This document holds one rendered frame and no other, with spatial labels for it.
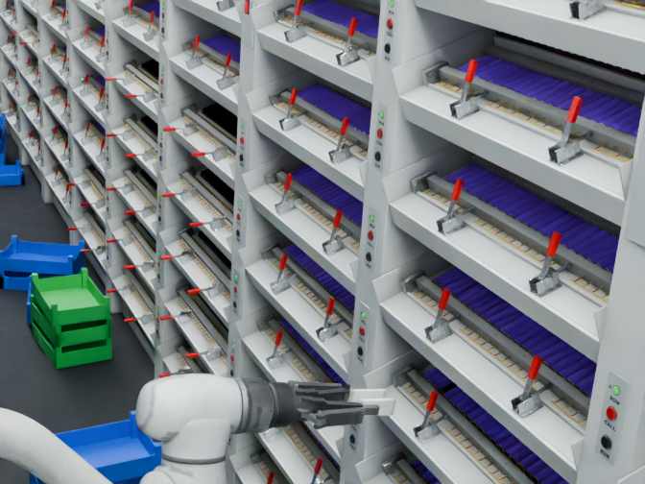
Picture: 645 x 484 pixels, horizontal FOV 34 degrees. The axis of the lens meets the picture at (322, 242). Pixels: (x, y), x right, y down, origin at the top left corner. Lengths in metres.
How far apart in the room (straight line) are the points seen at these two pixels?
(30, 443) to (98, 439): 1.49
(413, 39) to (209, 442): 0.76
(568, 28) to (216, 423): 0.78
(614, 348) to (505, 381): 0.33
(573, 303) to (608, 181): 0.20
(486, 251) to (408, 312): 0.29
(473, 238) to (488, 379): 0.23
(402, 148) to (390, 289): 0.27
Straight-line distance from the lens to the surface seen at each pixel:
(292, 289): 2.46
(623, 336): 1.39
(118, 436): 2.99
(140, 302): 3.82
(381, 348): 2.01
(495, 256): 1.65
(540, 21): 1.50
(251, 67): 2.50
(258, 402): 1.68
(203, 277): 3.05
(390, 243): 1.93
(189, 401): 1.63
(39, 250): 4.51
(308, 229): 2.29
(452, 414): 1.91
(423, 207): 1.84
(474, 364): 1.74
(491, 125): 1.64
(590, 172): 1.45
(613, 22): 1.42
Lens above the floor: 1.69
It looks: 20 degrees down
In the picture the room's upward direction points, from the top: 4 degrees clockwise
